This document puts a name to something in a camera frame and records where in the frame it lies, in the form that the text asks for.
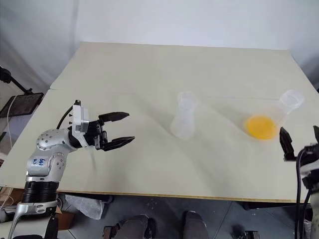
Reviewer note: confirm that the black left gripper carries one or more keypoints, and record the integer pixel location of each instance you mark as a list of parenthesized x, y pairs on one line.
[(96, 134)]

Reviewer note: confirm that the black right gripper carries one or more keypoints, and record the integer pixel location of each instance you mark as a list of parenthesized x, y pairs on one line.
[(310, 153)]

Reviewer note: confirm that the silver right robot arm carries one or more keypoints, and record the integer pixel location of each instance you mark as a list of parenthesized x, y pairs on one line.
[(312, 214)]

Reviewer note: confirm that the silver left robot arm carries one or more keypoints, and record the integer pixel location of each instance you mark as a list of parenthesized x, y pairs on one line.
[(43, 159)]

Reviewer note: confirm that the clear flask with orange liquid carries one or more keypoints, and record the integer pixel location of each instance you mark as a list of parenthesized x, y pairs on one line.
[(261, 127)]

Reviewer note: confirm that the clear plastic bag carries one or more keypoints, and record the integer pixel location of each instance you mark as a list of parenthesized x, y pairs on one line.
[(84, 205)]

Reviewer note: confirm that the dark rounded shape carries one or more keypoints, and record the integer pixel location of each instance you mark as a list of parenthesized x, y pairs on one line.
[(195, 225), (137, 227)]

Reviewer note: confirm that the small dark block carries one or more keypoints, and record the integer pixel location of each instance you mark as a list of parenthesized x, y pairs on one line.
[(111, 232)]

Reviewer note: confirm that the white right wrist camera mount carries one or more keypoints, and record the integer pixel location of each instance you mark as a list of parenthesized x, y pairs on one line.
[(310, 173)]

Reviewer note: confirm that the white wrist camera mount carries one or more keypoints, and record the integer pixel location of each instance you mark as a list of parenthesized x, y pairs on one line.
[(79, 117), (310, 173)]

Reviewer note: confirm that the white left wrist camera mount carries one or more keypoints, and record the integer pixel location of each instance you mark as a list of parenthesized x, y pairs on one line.
[(79, 117)]

